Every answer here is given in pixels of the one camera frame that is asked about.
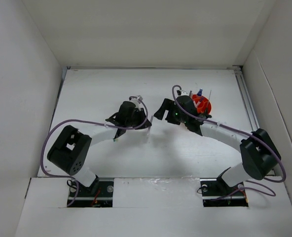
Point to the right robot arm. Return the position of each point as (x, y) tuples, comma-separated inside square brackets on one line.
[(258, 153)]

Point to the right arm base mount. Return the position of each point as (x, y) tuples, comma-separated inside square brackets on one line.
[(217, 194)]

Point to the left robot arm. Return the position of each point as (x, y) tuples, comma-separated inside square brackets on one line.
[(70, 149)]

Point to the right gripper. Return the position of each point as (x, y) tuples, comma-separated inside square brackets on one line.
[(168, 104)]

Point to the white marker purple cap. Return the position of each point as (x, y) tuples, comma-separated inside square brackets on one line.
[(200, 101)]

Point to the orange round organizer container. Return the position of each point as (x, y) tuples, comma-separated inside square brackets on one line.
[(202, 107)]

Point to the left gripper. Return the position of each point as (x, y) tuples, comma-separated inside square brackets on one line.
[(142, 118)]

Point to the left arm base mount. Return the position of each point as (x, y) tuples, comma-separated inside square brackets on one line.
[(101, 198)]

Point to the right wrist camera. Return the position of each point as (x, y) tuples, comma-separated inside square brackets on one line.
[(182, 93)]

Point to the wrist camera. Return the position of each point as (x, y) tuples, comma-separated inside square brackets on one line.
[(182, 93), (137, 100)]

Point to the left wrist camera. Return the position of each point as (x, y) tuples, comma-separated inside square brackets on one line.
[(137, 100)]

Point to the grey purple highlighter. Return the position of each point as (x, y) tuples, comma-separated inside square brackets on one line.
[(149, 128)]

